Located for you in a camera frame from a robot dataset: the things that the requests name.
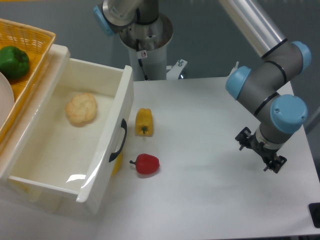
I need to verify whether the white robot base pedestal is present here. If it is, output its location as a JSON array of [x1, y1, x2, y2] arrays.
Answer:
[[119, 13, 173, 81]]

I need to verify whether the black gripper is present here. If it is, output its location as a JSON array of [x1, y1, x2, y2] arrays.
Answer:
[[235, 127, 287, 174]]

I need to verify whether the white bracket behind table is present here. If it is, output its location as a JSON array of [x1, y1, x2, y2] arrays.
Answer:
[[228, 61, 239, 77]]

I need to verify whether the red bell pepper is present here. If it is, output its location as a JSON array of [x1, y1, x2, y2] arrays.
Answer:
[[129, 153, 160, 175]]

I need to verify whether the yellow bell pepper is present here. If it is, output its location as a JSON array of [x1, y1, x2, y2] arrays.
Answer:
[[135, 108, 154, 137]]

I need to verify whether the black top drawer handle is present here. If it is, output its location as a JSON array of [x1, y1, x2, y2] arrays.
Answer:
[[108, 118, 128, 163]]

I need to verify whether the green bell pepper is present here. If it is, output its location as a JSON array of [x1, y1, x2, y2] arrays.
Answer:
[[0, 46, 30, 80]]

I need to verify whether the white metal mounting bracket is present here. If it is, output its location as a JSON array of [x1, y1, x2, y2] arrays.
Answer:
[[166, 59, 188, 80]]

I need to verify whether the yellow woven basket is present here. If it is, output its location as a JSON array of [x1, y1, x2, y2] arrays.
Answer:
[[0, 19, 56, 142]]

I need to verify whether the white top drawer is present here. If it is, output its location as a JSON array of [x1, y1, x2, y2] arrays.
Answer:
[[0, 44, 134, 204]]

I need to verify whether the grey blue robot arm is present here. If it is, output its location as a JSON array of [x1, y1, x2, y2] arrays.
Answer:
[[93, 0, 312, 173]]

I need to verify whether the yellow banana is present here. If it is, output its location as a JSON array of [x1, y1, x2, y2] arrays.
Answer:
[[111, 152, 123, 176]]

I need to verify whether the round bread roll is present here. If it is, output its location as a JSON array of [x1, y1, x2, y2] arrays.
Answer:
[[65, 92, 98, 126]]

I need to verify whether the black cable on pedestal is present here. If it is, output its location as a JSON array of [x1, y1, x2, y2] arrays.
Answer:
[[135, 39, 151, 81]]

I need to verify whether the black object at table edge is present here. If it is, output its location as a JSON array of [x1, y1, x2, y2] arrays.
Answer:
[[308, 202, 320, 229]]

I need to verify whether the white plate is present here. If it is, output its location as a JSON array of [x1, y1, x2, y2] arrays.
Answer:
[[0, 73, 15, 127]]

